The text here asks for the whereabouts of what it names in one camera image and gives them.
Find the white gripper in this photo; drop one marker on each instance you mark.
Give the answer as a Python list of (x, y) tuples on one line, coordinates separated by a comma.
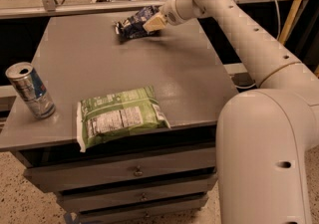
[(169, 16)]

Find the blue chip bag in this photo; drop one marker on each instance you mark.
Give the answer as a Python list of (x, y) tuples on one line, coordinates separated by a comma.
[(132, 27)]

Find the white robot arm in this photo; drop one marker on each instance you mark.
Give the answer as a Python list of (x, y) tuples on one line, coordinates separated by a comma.
[(262, 135)]

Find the green jalapeno chip bag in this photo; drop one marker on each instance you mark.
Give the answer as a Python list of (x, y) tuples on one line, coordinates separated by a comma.
[(102, 119)]

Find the top drawer with knob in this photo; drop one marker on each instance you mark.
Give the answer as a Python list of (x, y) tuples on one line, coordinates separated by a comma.
[(121, 168)]

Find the drawer with knob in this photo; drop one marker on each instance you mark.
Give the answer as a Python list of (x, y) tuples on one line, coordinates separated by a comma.
[(144, 210), (121, 168), (137, 191)]

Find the silver blue drink can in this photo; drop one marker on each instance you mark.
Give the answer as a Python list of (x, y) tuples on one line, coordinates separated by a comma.
[(27, 83)]

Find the grey drawer cabinet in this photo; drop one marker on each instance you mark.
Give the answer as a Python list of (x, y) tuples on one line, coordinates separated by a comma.
[(80, 57)]

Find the bottom drawer with knob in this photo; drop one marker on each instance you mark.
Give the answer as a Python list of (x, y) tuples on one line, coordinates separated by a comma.
[(144, 210)]

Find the middle drawer with knob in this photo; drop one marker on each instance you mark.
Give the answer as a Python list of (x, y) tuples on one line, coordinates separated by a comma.
[(137, 191)]

